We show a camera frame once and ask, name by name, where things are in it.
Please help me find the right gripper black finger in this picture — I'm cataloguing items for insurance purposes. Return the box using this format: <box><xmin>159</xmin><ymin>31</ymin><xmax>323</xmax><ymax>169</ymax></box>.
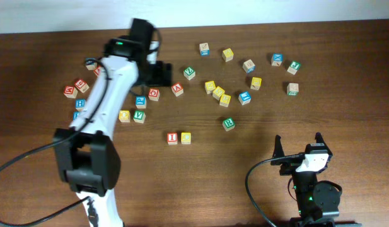
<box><xmin>315</xmin><ymin>132</ymin><xmax>326</xmax><ymax>146</ymax></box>
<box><xmin>272</xmin><ymin>135</ymin><xmax>284</xmax><ymax>159</ymax></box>

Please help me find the red A letter block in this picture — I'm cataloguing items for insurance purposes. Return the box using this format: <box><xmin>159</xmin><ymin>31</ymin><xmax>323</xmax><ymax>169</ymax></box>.
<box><xmin>171</xmin><ymin>83</ymin><xmax>184</xmax><ymax>96</ymax></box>

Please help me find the green R letter block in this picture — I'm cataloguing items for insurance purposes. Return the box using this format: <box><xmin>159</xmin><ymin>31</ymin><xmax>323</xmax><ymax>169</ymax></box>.
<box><xmin>223</xmin><ymin>117</ymin><xmax>236</xmax><ymax>131</ymax></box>

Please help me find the red I letter block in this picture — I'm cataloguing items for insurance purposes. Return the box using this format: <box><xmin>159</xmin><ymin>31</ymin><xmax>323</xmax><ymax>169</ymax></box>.
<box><xmin>167</xmin><ymin>132</ymin><xmax>178</xmax><ymax>145</ymax></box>

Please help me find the yellow C letter block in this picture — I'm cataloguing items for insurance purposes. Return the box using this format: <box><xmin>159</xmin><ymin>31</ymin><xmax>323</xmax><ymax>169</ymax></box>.
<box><xmin>181</xmin><ymin>132</ymin><xmax>192</xmax><ymax>144</ymax></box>

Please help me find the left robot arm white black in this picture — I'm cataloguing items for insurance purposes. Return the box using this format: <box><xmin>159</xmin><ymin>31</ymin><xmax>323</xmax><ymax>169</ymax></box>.
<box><xmin>53</xmin><ymin>18</ymin><xmax>172</xmax><ymax>226</ymax></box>

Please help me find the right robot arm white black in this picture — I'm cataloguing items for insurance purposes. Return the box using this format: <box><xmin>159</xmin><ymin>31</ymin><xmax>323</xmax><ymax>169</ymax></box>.
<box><xmin>272</xmin><ymin>132</ymin><xmax>342</xmax><ymax>226</ymax></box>

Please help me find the red Q letter block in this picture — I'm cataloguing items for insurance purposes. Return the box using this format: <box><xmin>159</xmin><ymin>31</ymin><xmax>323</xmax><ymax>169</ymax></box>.
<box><xmin>148</xmin><ymin>88</ymin><xmax>160</xmax><ymax>102</ymax></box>

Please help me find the blue P letter block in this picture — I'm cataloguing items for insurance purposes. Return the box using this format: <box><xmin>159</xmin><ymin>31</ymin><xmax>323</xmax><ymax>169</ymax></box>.
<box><xmin>135</xmin><ymin>96</ymin><xmax>147</xmax><ymax>109</ymax></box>

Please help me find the green Z letter block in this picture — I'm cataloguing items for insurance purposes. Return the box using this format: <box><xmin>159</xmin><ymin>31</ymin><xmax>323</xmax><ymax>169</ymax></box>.
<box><xmin>183</xmin><ymin>67</ymin><xmax>195</xmax><ymax>80</ymax></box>

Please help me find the green V letter block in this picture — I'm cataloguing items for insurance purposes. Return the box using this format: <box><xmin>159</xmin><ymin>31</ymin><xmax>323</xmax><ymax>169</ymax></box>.
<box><xmin>133</xmin><ymin>110</ymin><xmax>146</xmax><ymax>124</ymax></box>

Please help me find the yellow O letter block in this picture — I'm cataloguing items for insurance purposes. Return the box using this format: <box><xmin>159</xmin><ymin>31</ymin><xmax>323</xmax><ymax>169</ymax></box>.
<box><xmin>119</xmin><ymin>110</ymin><xmax>131</xmax><ymax>123</ymax></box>

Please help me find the green-sided block far right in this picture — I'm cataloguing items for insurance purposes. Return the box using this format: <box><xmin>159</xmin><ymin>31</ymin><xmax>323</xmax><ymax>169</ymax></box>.
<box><xmin>287</xmin><ymin>83</ymin><xmax>299</xmax><ymax>96</ymax></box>

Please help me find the blue-sided block top centre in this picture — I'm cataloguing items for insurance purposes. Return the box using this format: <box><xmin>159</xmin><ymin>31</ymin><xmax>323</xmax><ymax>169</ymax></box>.
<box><xmin>199</xmin><ymin>43</ymin><xmax>210</xmax><ymax>56</ymax></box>

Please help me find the red A block left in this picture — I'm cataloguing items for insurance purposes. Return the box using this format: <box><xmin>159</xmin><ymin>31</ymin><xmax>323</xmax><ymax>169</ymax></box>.
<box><xmin>93</xmin><ymin>66</ymin><xmax>102</xmax><ymax>77</ymax></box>

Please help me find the yellow cluster block left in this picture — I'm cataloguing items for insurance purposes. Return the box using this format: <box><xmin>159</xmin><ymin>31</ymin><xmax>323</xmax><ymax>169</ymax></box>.
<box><xmin>204</xmin><ymin>81</ymin><xmax>216</xmax><ymax>94</ymax></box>

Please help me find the blue S letter block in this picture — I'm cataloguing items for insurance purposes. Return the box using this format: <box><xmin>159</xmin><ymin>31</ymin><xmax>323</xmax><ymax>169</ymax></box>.
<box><xmin>84</xmin><ymin>58</ymin><xmax>97</xmax><ymax>71</ymax></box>

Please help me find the blue I letter block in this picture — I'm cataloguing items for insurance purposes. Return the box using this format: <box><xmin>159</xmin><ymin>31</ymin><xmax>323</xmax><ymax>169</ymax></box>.
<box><xmin>238</xmin><ymin>91</ymin><xmax>252</xmax><ymax>105</ymax></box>

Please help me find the yellow cluster block middle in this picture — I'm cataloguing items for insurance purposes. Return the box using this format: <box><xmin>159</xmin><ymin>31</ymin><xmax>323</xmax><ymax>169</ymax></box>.
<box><xmin>212</xmin><ymin>86</ymin><xmax>225</xmax><ymax>101</ymax></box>

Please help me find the yellow block right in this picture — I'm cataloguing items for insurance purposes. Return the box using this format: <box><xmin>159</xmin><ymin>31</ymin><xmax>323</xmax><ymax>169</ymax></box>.
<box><xmin>250</xmin><ymin>77</ymin><xmax>262</xmax><ymax>90</ymax></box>

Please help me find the red 9 number block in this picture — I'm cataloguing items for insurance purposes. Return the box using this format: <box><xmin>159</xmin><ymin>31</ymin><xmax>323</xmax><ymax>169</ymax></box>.
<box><xmin>74</xmin><ymin>79</ymin><xmax>90</xmax><ymax>93</ymax></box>

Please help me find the yellow E cluster block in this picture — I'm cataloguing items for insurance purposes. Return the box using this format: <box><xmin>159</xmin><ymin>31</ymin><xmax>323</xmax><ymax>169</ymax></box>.
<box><xmin>219</xmin><ymin>94</ymin><xmax>231</xmax><ymax>107</ymax></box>

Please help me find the green J letter block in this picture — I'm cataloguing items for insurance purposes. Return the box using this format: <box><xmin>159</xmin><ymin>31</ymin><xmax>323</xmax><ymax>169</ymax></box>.
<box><xmin>287</xmin><ymin>61</ymin><xmax>301</xmax><ymax>75</ymax></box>

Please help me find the yellow block top centre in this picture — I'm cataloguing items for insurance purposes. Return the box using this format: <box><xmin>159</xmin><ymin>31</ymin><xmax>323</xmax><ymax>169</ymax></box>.
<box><xmin>222</xmin><ymin>48</ymin><xmax>234</xmax><ymax>62</ymax></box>

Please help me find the blue H block upper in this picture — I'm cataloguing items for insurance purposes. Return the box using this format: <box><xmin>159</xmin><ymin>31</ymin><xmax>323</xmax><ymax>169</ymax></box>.
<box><xmin>75</xmin><ymin>99</ymin><xmax>86</xmax><ymax>112</ymax></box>

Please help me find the blue h block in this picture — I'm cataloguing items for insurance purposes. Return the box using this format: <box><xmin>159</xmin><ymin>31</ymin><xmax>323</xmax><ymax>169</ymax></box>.
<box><xmin>73</xmin><ymin>112</ymin><xmax>79</xmax><ymax>120</ymax></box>
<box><xmin>75</xmin><ymin>99</ymin><xmax>86</xmax><ymax>112</ymax></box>

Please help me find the red M letter block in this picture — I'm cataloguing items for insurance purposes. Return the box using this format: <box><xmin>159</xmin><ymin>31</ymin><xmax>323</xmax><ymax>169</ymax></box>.
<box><xmin>63</xmin><ymin>86</ymin><xmax>78</xmax><ymax>98</ymax></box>

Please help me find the blue H block lower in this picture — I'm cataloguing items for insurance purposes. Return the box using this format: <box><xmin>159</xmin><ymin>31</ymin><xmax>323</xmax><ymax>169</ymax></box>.
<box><xmin>73</xmin><ymin>112</ymin><xmax>79</xmax><ymax>120</ymax></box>

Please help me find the blue X letter block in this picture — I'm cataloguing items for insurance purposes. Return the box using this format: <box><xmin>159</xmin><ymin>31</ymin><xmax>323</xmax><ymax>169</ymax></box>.
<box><xmin>271</xmin><ymin>53</ymin><xmax>283</xmax><ymax>66</ymax></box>

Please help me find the blue D sided block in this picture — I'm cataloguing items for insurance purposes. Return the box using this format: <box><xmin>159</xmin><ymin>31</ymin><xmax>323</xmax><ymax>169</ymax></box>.
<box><xmin>242</xmin><ymin>59</ymin><xmax>255</xmax><ymax>73</ymax></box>

